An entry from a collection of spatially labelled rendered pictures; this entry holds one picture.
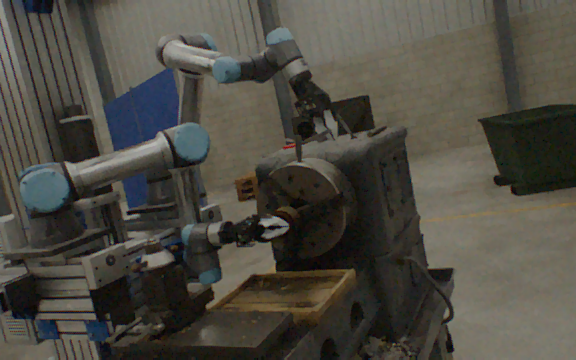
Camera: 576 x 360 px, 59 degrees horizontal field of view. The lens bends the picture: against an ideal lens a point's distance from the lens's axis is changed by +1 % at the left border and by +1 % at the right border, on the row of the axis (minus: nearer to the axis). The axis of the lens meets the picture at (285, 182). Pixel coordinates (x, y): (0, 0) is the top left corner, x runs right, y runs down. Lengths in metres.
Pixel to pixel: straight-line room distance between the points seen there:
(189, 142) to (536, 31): 10.41
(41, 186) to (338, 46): 10.66
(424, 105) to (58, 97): 10.07
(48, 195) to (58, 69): 0.63
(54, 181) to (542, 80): 10.72
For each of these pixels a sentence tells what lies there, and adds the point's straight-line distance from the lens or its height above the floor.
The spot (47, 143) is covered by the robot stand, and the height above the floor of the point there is 1.46.
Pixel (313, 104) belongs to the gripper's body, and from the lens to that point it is 1.45.
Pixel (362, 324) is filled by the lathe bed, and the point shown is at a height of 0.71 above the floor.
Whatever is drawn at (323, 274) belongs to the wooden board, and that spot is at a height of 0.90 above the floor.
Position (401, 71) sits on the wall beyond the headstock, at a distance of 11.53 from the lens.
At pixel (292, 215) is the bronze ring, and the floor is 1.10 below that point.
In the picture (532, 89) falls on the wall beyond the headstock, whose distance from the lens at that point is 11.54.
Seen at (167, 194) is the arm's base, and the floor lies 1.19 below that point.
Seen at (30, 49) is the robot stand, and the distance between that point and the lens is 1.93.
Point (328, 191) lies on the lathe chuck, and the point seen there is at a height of 1.14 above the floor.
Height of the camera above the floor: 1.39
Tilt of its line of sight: 7 degrees down
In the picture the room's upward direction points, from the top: 12 degrees counter-clockwise
